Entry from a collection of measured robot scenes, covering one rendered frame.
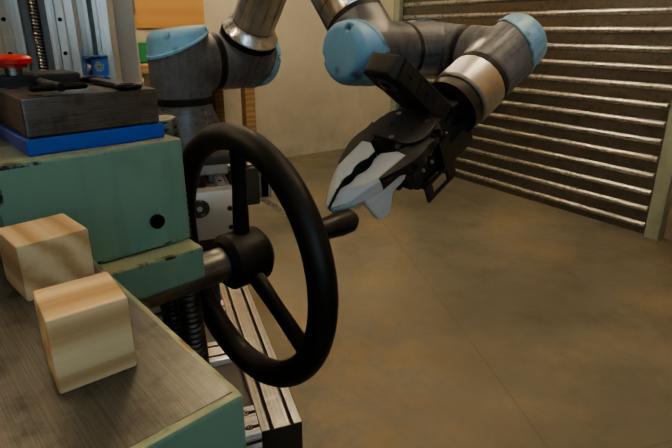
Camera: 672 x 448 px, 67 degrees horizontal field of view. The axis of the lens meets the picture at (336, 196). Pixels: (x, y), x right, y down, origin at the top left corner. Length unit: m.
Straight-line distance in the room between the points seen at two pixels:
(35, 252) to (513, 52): 0.53
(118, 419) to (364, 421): 1.35
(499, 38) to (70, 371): 0.56
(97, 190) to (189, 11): 3.52
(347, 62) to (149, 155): 0.27
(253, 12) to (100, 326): 0.84
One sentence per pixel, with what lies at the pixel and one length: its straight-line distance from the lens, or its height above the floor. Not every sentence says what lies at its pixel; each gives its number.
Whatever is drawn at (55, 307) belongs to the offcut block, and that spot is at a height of 0.94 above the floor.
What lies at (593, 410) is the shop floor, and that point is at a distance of 1.75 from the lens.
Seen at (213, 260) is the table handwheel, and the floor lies 0.82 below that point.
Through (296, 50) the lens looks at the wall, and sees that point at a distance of 4.30.
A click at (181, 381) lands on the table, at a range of 0.24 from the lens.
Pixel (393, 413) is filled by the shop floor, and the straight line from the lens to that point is 1.58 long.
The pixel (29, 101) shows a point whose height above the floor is 1.00.
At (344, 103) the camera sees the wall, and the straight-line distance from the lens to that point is 4.61.
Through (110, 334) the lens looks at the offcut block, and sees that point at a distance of 0.24.
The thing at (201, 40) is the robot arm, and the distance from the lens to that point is 1.03.
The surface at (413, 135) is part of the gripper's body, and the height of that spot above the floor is 0.94.
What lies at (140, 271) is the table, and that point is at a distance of 0.43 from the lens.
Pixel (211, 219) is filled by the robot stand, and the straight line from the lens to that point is 0.93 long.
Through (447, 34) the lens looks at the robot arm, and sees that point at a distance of 0.70.
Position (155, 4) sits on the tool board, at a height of 1.20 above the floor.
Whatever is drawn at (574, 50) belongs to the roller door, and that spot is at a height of 0.93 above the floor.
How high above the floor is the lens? 1.04
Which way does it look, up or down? 18 degrees down
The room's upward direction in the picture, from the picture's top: straight up
